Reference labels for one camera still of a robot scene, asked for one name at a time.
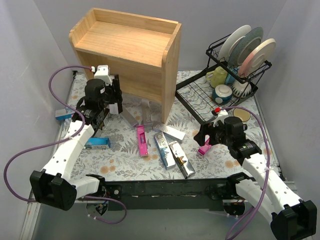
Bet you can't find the wooden two-tier shelf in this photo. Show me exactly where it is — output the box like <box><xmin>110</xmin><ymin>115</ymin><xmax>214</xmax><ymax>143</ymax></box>
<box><xmin>68</xmin><ymin>8</ymin><xmax>182</xmax><ymax>123</ymax></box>

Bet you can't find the purple cable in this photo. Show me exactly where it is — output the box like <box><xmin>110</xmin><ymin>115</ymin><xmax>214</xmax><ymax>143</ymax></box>
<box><xmin>224</xmin><ymin>106</ymin><xmax>272</xmax><ymax>240</ymax></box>
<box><xmin>3</xmin><ymin>65</ymin><xmax>128</xmax><ymax>225</ymax></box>

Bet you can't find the cream enamel mug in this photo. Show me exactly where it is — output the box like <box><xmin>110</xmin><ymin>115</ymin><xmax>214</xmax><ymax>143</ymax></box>
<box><xmin>233</xmin><ymin>108</ymin><xmax>251</xmax><ymax>122</ymax></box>

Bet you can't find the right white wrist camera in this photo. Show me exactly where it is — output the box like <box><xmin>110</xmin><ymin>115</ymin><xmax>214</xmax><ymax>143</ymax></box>
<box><xmin>213</xmin><ymin>107</ymin><xmax>229</xmax><ymax>127</ymax></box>

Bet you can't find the silver toothpaste box slanted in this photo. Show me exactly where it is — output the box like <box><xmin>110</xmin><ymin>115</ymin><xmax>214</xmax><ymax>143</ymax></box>
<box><xmin>121</xmin><ymin>108</ymin><xmax>139</xmax><ymax>128</ymax></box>

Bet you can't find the black striped white bowl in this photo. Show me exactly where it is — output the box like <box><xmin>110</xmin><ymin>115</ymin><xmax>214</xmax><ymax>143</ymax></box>
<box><xmin>231</xmin><ymin>80</ymin><xmax>252</xmax><ymax>98</ymax></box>

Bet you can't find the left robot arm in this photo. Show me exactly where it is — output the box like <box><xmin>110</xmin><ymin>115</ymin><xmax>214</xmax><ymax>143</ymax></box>
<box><xmin>29</xmin><ymin>75</ymin><xmax>123</xmax><ymax>211</ymax></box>

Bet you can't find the silver Protect toothpaste box upright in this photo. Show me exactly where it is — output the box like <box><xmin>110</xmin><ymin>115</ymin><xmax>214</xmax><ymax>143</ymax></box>
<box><xmin>141</xmin><ymin>99</ymin><xmax>152</xmax><ymax>128</ymax></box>

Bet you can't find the silver black gold toothpaste box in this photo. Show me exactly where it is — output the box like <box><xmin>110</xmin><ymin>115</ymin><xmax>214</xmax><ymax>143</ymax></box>
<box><xmin>109</xmin><ymin>103</ymin><xmax>119</xmax><ymax>115</ymax></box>

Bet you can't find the grey speckled plate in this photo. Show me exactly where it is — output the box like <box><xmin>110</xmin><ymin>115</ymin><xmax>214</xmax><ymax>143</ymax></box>
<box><xmin>227</xmin><ymin>27</ymin><xmax>264</xmax><ymax>68</ymax></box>

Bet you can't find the pink toothpaste box centre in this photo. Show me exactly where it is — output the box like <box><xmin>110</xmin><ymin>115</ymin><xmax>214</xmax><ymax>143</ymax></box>
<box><xmin>136</xmin><ymin>125</ymin><xmax>148</xmax><ymax>157</ymax></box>

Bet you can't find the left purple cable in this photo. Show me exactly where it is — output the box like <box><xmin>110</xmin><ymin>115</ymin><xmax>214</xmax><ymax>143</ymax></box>
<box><xmin>3</xmin><ymin>65</ymin><xmax>128</xmax><ymax>225</ymax></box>

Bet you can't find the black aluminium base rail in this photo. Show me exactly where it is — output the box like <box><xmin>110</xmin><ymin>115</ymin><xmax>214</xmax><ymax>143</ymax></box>
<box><xmin>27</xmin><ymin>178</ymin><xmax>301</xmax><ymax>218</ymax></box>

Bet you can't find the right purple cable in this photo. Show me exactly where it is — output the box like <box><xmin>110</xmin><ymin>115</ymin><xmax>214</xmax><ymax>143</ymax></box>
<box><xmin>224</xmin><ymin>106</ymin><xmax>272</xmax><ymax>240</ymax></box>

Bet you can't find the black wire dish rack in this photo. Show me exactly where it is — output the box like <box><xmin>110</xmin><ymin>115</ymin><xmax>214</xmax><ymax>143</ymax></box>
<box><xmin>175</xmin><ymin>36</ymin><xmax>272</xmax><ymax>124</ymax></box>

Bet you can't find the blue mug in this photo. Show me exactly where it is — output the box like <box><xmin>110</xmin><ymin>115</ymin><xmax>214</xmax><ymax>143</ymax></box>
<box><xmin>224</xmin><ymin>66</ymin><xmax>240</xmax><ymax>85</ymax></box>

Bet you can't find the pink toothpaste box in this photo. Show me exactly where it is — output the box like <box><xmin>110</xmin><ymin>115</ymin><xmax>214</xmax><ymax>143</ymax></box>
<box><xmin>136</xmin><ymin>125</ymin><xmax>148</xmax><ymax>157</ymax></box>
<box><xmin>198</xmin><ymin>139</ymin><xmax>211</xmax><ymax>156</ymax></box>

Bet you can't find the white plate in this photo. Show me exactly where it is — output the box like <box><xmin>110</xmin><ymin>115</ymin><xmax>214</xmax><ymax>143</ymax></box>
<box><xmin>217</xmin><ymin>25</ymin><xmax>252</xmax><ymax>61</ymax></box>

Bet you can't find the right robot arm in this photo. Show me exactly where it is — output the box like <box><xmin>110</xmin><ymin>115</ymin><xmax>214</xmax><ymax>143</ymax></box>
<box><xmin>194</xmin><ymin>115</ymin><xmax>317</xmax><ymax>240</ymax></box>

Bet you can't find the green mug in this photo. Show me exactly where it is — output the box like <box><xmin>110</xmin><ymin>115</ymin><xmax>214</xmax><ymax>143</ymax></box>
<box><xmin>205</xmin><ymin>66</ymin><xmax>228</xmax><ymax>88</ymax></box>

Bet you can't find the teal spotted bowl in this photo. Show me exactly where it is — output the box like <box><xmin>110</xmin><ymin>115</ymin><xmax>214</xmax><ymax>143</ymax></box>
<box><xmin>212</xmin><ymin>84</ymin><xmax>233</xmax><ymax>105</ymax></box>

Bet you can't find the floral table mat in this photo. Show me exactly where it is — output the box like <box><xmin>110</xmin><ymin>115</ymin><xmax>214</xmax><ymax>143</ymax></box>
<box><xmin>68</xmin><ymin>72</ymin><xmax>267</xmax><ymax>181</ymax></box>

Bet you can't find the pink toothpaste box right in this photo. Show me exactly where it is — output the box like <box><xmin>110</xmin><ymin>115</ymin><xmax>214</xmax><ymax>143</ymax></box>
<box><xmin>198</xmin><ymin>139</ymin><xmax>211</xmax><ymax>156</ymax></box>

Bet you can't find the pink and cream plate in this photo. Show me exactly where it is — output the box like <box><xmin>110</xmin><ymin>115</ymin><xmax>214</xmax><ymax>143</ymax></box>
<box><xmin>237</xmin><ymin>38</ymin><xmax>276</xmax><ymax>78</ymax></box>

